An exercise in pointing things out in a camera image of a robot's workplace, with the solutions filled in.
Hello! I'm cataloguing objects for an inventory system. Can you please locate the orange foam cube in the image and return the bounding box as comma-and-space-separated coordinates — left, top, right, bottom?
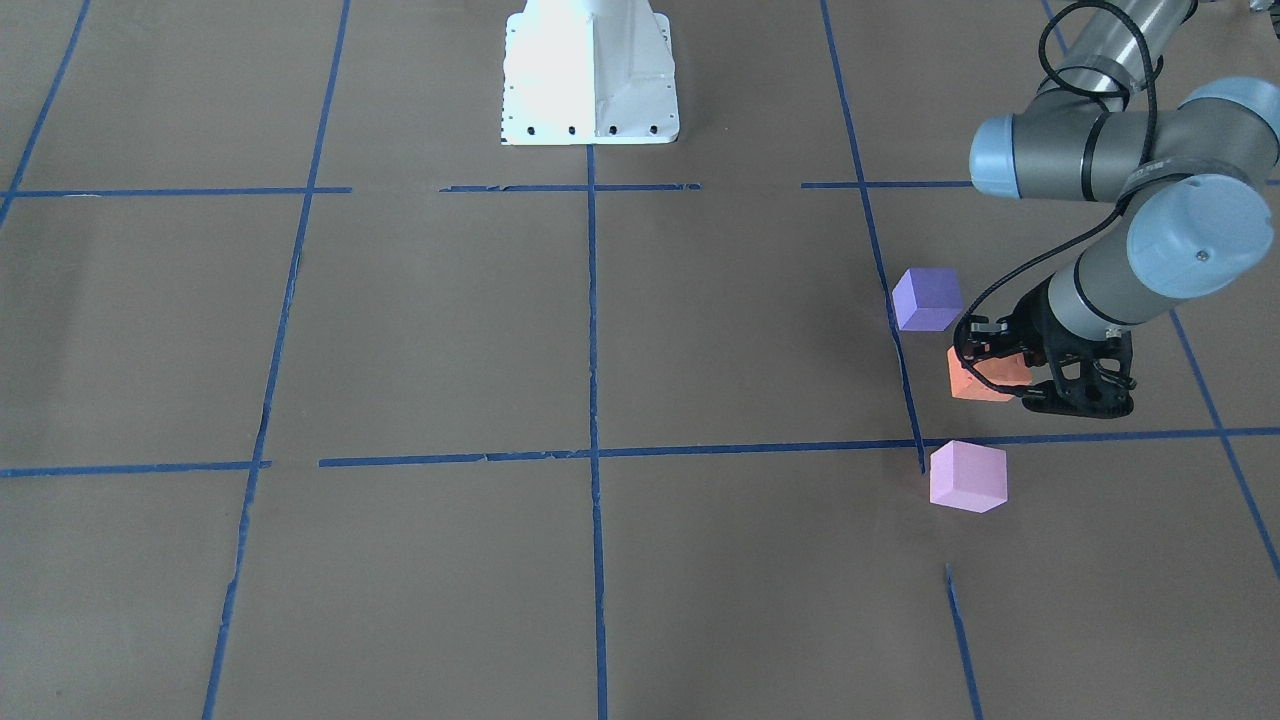
947, 348, 1033, 402

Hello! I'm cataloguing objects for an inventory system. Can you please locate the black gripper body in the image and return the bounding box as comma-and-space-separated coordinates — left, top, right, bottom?
970, 282, 1074, 386

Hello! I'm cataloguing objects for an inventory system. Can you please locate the white pedestal column base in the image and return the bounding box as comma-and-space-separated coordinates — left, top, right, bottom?
500, 1, 681, 146

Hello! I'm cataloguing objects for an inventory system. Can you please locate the dark purple foam cube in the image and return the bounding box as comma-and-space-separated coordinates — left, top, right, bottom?
890, 266, 966, 332

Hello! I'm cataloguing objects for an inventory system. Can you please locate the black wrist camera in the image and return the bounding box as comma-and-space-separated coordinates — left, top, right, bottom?
1021, 331, 1137, 420

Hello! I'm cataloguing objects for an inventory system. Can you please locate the black camera cable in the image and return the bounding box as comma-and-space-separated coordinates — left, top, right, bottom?
960, 0, 1171, 396

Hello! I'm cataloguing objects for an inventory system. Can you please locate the light pink foam cube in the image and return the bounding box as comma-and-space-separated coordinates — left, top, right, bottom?
928, 439, 1009, 512

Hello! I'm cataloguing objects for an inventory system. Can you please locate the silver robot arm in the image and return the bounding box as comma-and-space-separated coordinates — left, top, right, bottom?
954, 1, 1277, 419

